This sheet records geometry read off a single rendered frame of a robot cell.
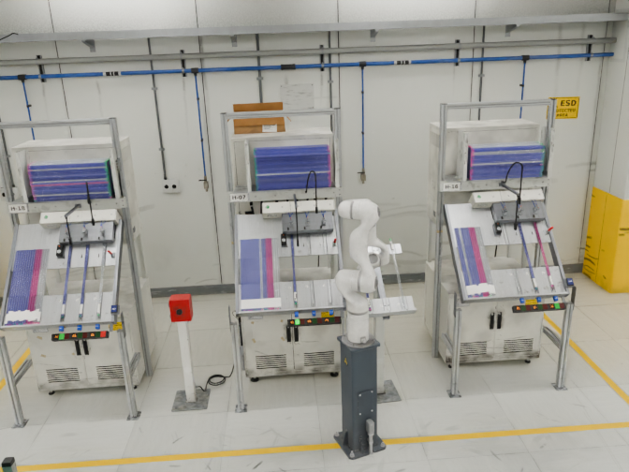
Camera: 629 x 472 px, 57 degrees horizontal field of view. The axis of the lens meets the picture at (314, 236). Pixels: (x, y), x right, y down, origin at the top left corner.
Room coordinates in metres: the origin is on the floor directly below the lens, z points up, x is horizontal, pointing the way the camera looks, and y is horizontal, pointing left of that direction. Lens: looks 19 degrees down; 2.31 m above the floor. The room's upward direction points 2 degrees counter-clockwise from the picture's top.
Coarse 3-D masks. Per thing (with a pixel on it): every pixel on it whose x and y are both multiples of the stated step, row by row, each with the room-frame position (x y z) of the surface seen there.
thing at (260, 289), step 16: (256, 240) 3.62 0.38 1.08; (272, 240) 3.62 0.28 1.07; (256, 256) 3.54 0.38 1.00; (272, 256) 3.54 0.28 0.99; (256, 272) 3.45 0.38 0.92; (272, 272) 3.46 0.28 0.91; (256, 288) 3.37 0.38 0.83; (272, 288) 3.37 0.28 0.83; (256, 304) 3.30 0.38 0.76; (272, 304) 3.30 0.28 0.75
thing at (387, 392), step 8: (376, 288) 3.38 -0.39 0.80; (376, 296) 3.38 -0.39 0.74; (376, 320) 3.38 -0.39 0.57; (384, 320) 3.39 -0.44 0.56; (376, 328) 3.38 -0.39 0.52; (384, 328) 3.39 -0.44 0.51; (376, 336) 3.38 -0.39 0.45; (384, 336) 3.39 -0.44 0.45; (384, 344) 3.39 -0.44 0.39; (384, 352) 3.39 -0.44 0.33; (384, 360) 3.39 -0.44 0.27; (384, 384) 3.50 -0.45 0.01; (392, 384) 3.49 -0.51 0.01; (384, 392) 3.39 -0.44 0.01; (392, 392) 3.39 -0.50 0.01; (384, 400) 3.31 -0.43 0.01; (392, 400) 3.30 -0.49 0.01; (400, 400) 3.31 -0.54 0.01
